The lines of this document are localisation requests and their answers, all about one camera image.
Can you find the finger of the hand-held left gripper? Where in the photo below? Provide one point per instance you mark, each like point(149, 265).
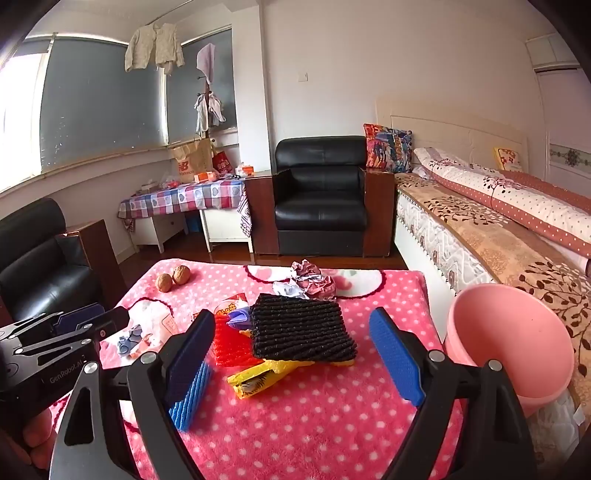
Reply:
point(113, 321)
point(78, 318)

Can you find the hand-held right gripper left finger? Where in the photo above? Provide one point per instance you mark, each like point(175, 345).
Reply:
point(189, 355)

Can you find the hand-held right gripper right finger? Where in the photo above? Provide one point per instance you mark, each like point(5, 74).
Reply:
point(392, 355)

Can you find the red foam net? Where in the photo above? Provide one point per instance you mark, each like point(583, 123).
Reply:
point(231, 348)

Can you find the clear printed snack wrapper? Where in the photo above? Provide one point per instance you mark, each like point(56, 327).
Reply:
point(226, 307)

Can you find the yellow plastic bag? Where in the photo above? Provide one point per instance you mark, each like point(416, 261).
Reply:
point(258, 381)

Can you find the black foam net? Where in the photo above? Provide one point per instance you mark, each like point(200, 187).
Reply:
point(300, 330)

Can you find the maroon paper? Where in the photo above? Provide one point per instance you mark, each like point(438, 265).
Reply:
point(314, 277)

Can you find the pink plastic basin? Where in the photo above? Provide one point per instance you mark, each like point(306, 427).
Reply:
point(508, 341)

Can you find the white paper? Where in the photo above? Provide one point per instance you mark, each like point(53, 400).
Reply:
point(286, 288)

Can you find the person's left hand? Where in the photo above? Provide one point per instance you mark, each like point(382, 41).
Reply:
point(39, 434)

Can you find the black leather armchair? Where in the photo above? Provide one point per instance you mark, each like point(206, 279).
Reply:
point(318, 194)
point(41, 277)

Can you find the pink polka dot blanket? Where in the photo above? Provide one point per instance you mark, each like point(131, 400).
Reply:
point(323, 415)

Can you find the white drawer table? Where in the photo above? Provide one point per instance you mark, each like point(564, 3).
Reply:
point(161, 228)

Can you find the blue plastic bin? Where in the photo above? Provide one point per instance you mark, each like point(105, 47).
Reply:
point(194, 226)

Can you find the white cabinet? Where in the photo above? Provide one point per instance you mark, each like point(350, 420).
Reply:
point(221, 226)

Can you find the white tissue box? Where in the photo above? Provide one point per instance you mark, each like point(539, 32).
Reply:
point(147, 188)

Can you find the checkered tablecloth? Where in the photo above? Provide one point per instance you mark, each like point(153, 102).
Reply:
point(184, 196)

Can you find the clear plastic bag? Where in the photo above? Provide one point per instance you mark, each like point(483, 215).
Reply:
point(166, 180)

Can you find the brown leaf pattern bedspread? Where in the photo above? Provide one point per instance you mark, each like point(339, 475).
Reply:
point(498, 240)

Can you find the brown paper bag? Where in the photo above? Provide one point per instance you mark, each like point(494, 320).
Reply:
point(189, 161)

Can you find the red bag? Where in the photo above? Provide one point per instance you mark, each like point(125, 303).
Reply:
point(222, 164)

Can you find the orange white box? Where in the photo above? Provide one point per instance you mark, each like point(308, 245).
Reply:
point(247, 170)

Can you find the white tree print quilt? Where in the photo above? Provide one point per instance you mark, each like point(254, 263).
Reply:
point(508, 189)

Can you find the colourful printed cushion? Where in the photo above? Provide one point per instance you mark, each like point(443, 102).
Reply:
point(387, 147)

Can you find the grey roller blind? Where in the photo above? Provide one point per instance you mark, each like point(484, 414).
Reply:
point(184, 101)
point(101, 101)

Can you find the yellow flower pillow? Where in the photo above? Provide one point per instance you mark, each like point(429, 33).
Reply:
point(510, 159)

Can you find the cream bed headboard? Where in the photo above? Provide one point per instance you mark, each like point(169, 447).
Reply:
point(443, 129)

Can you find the white clothes on rack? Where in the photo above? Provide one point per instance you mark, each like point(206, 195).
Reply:
point(207, 108)

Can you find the wooden coat rack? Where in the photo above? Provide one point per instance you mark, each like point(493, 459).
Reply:
point(206, 87)

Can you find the pink hanging cloth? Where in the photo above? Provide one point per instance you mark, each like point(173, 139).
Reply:
point(206, 62)

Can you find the cream knitted cardigan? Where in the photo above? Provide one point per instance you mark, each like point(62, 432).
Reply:
point(154, 46)

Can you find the white sliding door wardrobe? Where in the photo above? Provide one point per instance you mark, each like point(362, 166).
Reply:
point(568, 120)

